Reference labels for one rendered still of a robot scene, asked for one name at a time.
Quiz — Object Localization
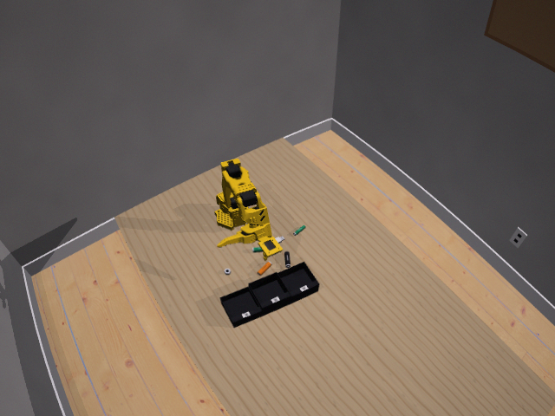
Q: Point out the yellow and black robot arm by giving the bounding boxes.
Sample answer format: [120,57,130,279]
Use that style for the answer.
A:
[214,159,270,231]

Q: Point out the black aa battery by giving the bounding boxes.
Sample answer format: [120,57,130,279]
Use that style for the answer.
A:
[284,251,291,268]

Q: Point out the orange cylinder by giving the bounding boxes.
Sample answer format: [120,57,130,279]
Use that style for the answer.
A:
[258,261,272,276]

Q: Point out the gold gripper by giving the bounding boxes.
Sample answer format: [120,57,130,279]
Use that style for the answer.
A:
[217,223,283,261]

